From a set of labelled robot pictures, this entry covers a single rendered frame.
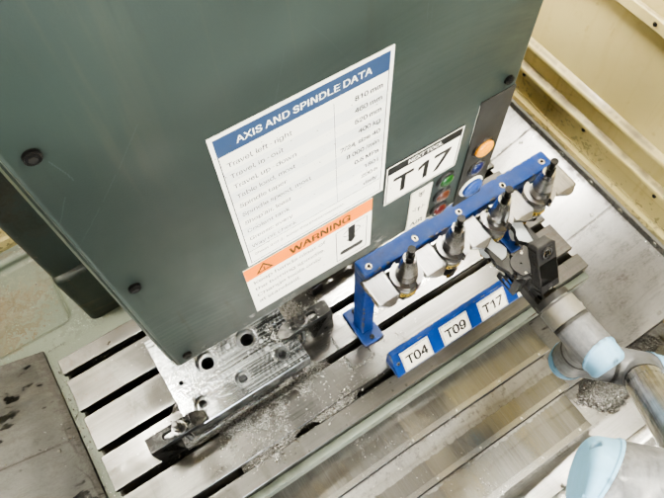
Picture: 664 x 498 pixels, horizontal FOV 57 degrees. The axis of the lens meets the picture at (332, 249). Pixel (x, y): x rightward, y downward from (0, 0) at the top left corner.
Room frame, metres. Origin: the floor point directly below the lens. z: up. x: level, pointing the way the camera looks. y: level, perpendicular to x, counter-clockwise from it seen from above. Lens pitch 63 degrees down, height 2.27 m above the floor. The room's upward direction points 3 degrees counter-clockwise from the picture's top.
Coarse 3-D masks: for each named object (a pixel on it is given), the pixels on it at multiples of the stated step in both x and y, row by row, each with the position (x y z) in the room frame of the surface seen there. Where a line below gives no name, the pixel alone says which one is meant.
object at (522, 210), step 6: (516, 192) 0.65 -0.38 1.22; (516, 198) 0.63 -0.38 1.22; (522, 198) 0.63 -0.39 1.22; (516, 204) 0.62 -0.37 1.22; (522, 204) 0.62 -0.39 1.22; (528, 204) 0.62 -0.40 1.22; (516, 210) 0.61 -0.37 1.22; (522, 210) 0.60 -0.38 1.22; (528, 210) 0.60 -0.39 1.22; (534, 210) 0.60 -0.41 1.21; (516, 216) 0.59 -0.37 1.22; (522, 216) 0.59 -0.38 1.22; (528, 216) 0.59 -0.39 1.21
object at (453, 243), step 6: (450, 228) 0.54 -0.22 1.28; (450, 234) 0.53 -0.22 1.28; (456, 234) 0.52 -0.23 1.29; (462, 234) 0.52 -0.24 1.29; (444, 240) 0.53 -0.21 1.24; (450, 240) 0.52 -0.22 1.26; (456, 240) 0.52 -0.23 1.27; (462, 240) 0.52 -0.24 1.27; (444, 246) 0.53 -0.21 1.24; (450, 246) 0.52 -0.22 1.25; (456, 246) 0.51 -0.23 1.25; (462, 246) 0.52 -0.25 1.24; (450, 252) 0.51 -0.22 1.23; (456, 252) 0.51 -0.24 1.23
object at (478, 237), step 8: (472, 216) 0.60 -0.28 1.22; (464, 224) 0.58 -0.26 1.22; (472, 224) 0.58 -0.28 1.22; (480, 224) 0.58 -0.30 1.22; (472, 232) 0.56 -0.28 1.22; (480, 232) 0.56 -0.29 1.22; (488, 232) 0.56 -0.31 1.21; (472, 240) 0.54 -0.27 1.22; (480, 240) 0.54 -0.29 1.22; (488, 240) 0.54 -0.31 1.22; (472, 248) 0.53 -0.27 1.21; (480, 248) 0.53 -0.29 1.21
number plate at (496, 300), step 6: (492, 294) 0.53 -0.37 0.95; (498, 294) 0.54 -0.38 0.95; (504, 294) 0.54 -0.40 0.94; (480, 300) 0.52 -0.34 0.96; (486, 300) 0.52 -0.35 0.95; (492, 300) 0.52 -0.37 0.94; (498, 300) 0.53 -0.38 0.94; (504, 300) 0.53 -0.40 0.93; (480, 306) 0.51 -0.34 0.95; (486, 306) 0.51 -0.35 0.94; (492, 306) 0.51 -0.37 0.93; (498, 306) 0.52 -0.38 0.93; (480, 312) 0.50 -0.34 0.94; (486, 312) 0.50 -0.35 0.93; (492, 312) 0.50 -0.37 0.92
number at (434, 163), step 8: (440, 152) 0.38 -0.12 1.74; (448, 152) 0.38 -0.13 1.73; (424, 160) 0.37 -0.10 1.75; (432, 160) 0.37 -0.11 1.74; (440, 160) 0.38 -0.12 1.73; (448, 160) 0.39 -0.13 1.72; (416, 168) 0.36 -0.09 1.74; (424, 168) 0.37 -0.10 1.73; (432, 168) 0.37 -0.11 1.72; (440, 168) 0.38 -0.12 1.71; (416, 176) 0.36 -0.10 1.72; (424, 176) 0.37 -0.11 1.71; (416, 184) 0.37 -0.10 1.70
